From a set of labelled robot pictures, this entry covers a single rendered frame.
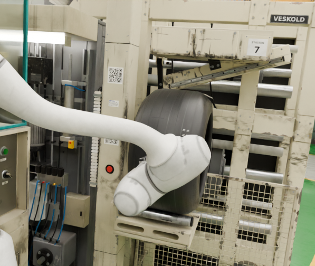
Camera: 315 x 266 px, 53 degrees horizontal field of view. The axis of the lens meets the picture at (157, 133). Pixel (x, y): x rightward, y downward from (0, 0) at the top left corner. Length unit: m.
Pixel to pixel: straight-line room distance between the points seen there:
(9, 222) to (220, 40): 1.26
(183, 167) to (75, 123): 0.28
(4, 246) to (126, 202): 0.36
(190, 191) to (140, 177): 0.48
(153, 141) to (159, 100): 0.60
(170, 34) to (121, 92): 0.43
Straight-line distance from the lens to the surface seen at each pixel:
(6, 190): 1.46
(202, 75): 1.79
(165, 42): 1.70
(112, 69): 1.50
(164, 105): 1.32
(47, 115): 0.76
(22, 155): 1.46
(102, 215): 1.65
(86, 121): 0.75
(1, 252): 0.98
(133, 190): 0.83
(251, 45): 1.65
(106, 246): 1.72
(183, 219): 1.44
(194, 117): 1.27
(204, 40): 1.67
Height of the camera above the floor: 1.51
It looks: 10 degrees down
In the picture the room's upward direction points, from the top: 5 degrees clockwise
